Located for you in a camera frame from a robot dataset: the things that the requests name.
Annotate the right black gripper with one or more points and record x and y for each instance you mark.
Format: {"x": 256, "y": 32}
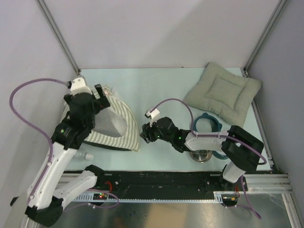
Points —
{"x": 147, "y": 130}

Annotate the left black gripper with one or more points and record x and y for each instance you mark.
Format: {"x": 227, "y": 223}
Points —
{"x": 101, "y": 102}

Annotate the striped green white pet tent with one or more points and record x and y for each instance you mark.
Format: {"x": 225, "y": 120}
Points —
{"x": 115, "y": 127}

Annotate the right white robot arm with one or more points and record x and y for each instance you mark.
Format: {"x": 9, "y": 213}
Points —
{"x": 243, "y": 149}

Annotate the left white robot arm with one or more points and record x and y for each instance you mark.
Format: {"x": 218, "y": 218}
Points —
{"x": 43, "y": 203}

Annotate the stainless steel bowl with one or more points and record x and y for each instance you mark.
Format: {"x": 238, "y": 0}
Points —
{"x": 201, "y": 156}

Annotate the teal double bowl stand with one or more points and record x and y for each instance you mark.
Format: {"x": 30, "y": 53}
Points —
{"x": 208, "y": 123}

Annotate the green checked cushion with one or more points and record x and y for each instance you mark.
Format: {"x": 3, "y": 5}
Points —
{"x": 223, "y": 93}

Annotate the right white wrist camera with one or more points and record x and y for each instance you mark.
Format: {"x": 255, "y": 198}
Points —
{"x": 153, "y": 115}

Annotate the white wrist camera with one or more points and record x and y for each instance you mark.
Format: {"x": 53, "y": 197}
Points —
{"x": 153, "y": 115}
{"x": 78, "y": 85}

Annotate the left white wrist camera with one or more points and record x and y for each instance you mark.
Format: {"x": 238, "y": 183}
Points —
{"x": 78, "y": 85}

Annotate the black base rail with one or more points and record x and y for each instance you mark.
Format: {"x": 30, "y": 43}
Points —
{"x": 166, "y": 185}

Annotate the white slotted cable duct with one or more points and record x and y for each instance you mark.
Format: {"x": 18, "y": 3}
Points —
{"x": 94, "y": 197}

